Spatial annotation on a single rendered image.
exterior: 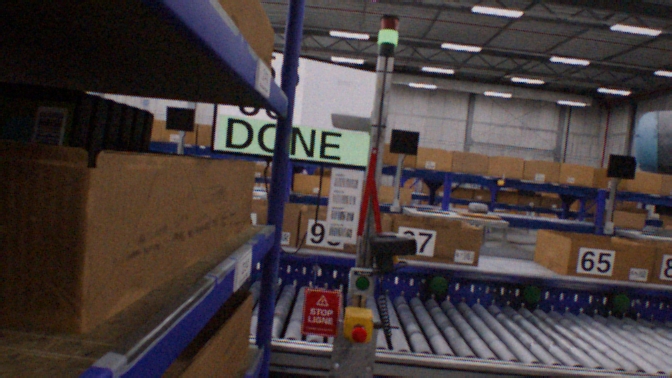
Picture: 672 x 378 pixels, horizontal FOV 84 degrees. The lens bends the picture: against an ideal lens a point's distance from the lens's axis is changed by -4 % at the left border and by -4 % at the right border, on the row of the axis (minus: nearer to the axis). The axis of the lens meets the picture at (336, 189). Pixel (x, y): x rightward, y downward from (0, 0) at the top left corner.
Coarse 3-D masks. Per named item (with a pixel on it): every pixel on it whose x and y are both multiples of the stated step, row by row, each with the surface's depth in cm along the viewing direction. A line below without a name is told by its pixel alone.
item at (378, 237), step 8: (376, 240) 98; (384, 240) 98; (392, 240) 98; (400, 240) 98; (408, 240) 98; (416, 240) 98; (376, 248) 98; (384, 248) 98; (392, 248) 98; (400, 248) 98; (408, 248) 98; (416, 248) 98; (376, 256) 99; (384, 256) 99; (392, 256) 100; (376, 264) 100; (384, 264) 99; (392, 264) 100; (376, 272) 99; (384, 272) 99
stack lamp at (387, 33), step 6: (390, 18) 100; (384, 24) 101; (390, 24) 100; (396, 24) 101; (384, 30) 101; (390, 30) 100; (396, 30) 101; (384, 36) 101; (390, 36) 101; (396, 36) 102; (378, 42) 102; (396, 42) 102
